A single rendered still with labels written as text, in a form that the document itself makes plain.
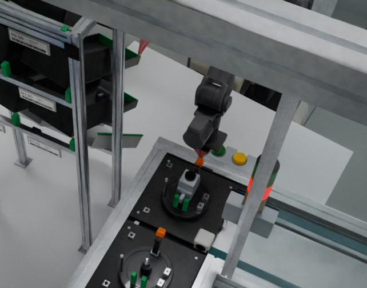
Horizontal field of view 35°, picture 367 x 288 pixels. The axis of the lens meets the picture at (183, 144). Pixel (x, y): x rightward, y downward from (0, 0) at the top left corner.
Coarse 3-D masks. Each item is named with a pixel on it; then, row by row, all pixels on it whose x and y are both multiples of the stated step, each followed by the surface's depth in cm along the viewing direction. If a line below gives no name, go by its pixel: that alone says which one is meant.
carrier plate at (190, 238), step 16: (176, 160) 173; (160, 176) 169; (176, 176) 170; (208, 176) 171; (144, 192) 165; (160, 192) 166; (224, 192) 168; (144, 208) 162; (160, 208) 162; (144, 224) 160; (160, 224) 159; (176, 224) 160; (192, 224) 160; (208, 224) 161; (192, 240) 157
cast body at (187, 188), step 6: (186, 174) 155; (192, 174) 155; (198, 174) 157; (180, 180) 155; (186, 180) 155; (192, 180) 155; (198, 180) 158; (180, 186) 157; (186, 186) 155; (192, 186) 154; (180, 192) 157; (186, 192) 156; (192, 192) 156; (180, 198) 156
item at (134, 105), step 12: (48, 84) 137; (96, 84) 158; (36, 108) 135; (60, 108) 131; (96, 108) 136; (108, 108) 141; (132, 108) 154; (48, 120) 134; (60, 120) 132; (72, 120) 131; (96, 120) 139; (108, 120) 145; (72, 132) 132
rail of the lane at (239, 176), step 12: (156, 144) 178; (168, 144) 178; (180, 156) 176; (192, 156) 177; (204, 156) 177; (204, 168) 173; (216, 168) 174; (228, 168) 175; (228, 180) 173; (240, 180) 172
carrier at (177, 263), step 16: (128, 224) 158; (128, 240) 155; (144, 240) 156; (112, 256) 152; (128, 256) 150; (144, 256) 151; (160, 256) 151; (176, 256) 154; (192, 256) 154; (96, 272) 149; (112, 272) 149; (128, 272) 148; (144, 272) 146; (160, 272) 148; (176, 272) 151; (192, 272) 151
